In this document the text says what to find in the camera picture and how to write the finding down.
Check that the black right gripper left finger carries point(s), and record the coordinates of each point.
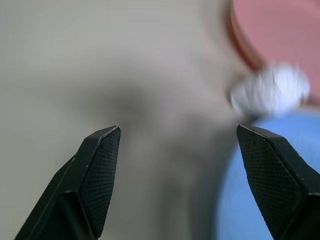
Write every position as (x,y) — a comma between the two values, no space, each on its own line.
(82,187)

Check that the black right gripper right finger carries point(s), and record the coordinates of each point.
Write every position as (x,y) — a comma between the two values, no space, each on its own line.
(282,180)

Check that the blue plate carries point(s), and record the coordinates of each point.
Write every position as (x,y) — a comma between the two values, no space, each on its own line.
(240,200)

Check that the white round object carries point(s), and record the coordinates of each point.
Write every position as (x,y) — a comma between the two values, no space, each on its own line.
(270,90)

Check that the pink plate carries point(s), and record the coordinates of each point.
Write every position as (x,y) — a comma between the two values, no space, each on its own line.
(275,30)

